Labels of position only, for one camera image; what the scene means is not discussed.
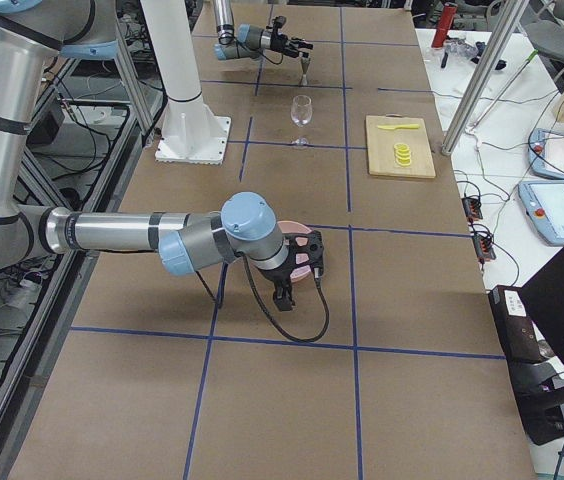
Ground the far blue teach pendant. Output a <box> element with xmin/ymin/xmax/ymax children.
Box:
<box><xmin>528</xmin><ymin>129</ymin><xmax>564</xmax><ymax>180</ymax></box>

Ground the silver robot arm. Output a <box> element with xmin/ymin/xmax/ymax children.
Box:
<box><xmin>0</xmin><ymin>1</ymin><xmax>296</xmax><ymax>310</ymax></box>
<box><xmin>212</xmin><ymin>1</ymin><xmax>314</xmax><ymax>61</ymax></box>

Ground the near blue teach pendant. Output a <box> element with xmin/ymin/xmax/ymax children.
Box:
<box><xmin>518</xmin><ymin>180</ymin><xmax>564</xmax><ymax>246</ymax></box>

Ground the wooden cutting board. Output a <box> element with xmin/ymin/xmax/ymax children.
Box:
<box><xmin>365</xmin><ymin>115</ymin><xmax>436</xmax><ymax>179</ymax></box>

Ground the white camera pedestal column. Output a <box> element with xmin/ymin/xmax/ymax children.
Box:
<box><xmin>141</xmin><ymin>0</ymin><xmax>231</xmax><ymax>165</ymax></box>

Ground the red bottle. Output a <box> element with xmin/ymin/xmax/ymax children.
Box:
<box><xmin>431</xmin><ymin>2</ymin><xmax>457</xmax><ymax>49</ymax></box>

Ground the steel cocktail jigger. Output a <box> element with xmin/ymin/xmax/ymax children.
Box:
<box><xmin>300</xmin><ymin>56</ymin><xmax>311</xmax><ymax>86</ymax></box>

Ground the clear wine glass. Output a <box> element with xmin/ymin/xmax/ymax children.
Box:
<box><xmin>290</xmin><ymin>95</ymin><xmax>313</xmax><ymax>147</ymax></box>

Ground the aluminium frame post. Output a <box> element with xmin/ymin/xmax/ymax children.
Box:
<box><xmin>441</xmin><ymin>0</ymin><xmax>528</xmax><ymax>156</ymax></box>

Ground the black computer box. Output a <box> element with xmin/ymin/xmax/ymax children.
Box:
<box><xmin>488</xmin><ymin>285</ymin><xmax>564</xmax><ymax>446</ymax></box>

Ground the blue teach pendant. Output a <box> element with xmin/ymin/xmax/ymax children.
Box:
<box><xmin>518</xmin><ymin>180</ymin><xmax>564</xmax><ymax>246</ymax></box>
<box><xmin>528</xmin><ymin>129</ymin><xmax>564</xmax><ymax>180</ymax></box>

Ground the yellow plastic knife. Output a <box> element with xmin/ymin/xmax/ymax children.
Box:
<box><xmin>376</xmin><ymin>123</ymin><xmax>421</xmax><ymax>131</ymax></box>

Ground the green handled reacher stick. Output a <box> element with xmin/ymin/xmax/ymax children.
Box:
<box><xmin>465</xmin><ymin>49</ymin><xmax>538</xmax><ymax>135</ymax></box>

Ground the pink bowl of ice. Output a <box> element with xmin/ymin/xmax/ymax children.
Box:
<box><xmin>277</xmin><ymin>220</ymin><xmax>314</xmax><ymax>284</ymax></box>

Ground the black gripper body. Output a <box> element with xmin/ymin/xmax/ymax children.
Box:
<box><xmin>269</xmin><ymin>33</ymin><xmax>296</xmax><ymax>55</ymax></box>
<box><xmin>260</xmin><ymin>266</ymin><xmax>294</xmax><ymax>295</ymax></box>

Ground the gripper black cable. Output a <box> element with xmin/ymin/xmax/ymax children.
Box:
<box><xmin>196</xmin><ymin>254</ymin><xmax>331</xmax><ymax>344</ymax></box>

